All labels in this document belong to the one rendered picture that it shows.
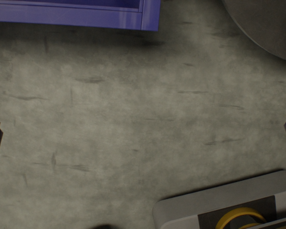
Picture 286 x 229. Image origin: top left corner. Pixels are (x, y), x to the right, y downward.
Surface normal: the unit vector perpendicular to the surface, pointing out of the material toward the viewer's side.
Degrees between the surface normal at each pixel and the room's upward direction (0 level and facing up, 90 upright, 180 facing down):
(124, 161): 0
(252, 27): 0
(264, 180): 90
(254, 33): 0
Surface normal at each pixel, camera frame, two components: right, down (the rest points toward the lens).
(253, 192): -0.18, -0.94
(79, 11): 0.14, 0.28
